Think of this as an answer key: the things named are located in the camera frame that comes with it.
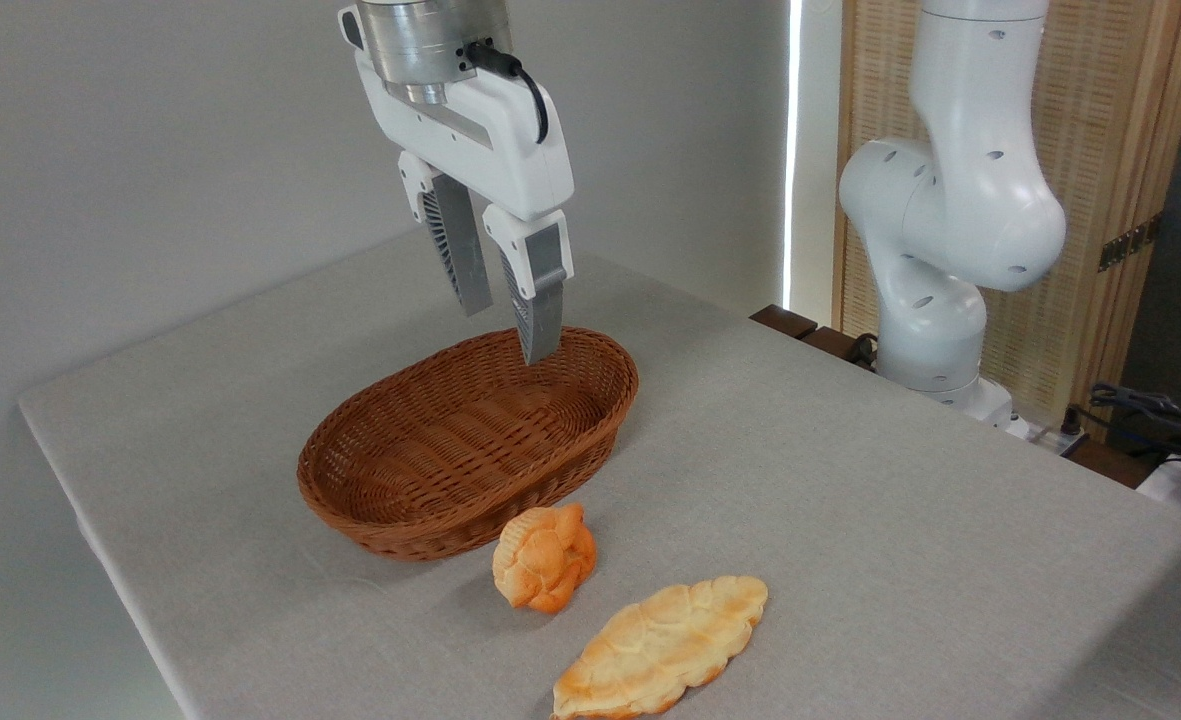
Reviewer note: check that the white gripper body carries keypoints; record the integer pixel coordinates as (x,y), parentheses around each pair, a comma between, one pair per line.
(490,140)

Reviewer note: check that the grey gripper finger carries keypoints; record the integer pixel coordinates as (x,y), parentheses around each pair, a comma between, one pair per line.
(462,250)
(542,300)

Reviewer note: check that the small round bread roll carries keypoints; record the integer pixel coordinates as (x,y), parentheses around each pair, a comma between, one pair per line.
(542,558)

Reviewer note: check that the brown wicker oval basket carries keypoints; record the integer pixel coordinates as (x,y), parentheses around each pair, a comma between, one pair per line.
(420,470)

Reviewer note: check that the long flat leaf-shaped bread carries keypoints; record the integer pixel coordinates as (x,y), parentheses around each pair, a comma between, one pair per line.
(660,648)

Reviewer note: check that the dark brown wooden bench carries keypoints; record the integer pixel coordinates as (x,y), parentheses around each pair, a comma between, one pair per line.
(785,320)

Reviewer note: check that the grey tablecloth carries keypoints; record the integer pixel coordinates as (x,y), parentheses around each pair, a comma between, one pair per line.
(850,540)

